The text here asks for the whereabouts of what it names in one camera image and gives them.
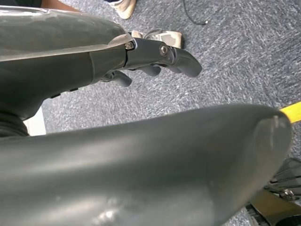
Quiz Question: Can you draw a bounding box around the beige shoe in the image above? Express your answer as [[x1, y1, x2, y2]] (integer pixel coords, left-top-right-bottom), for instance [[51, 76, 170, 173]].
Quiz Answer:
[[112, 0, 137, 20], [131, 28, 183, 49]]

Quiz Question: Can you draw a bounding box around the white panel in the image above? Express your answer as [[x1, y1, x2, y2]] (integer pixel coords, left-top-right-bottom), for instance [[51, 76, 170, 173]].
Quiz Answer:
[[23, 107, 47, 137]]

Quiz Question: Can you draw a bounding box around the thin black cable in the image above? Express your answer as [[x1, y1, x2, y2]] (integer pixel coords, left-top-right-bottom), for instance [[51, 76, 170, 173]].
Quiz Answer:
[[183, 0, 209, 25]]

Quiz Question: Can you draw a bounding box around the yellow floor tape frame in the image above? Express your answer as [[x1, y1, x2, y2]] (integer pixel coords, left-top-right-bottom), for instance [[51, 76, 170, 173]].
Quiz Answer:
[[279, 101, 301, 124]]

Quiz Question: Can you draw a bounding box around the robot lower body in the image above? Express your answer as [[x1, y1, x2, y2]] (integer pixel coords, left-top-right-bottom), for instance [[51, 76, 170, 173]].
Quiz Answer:
[[246, 157, 301, 226]]

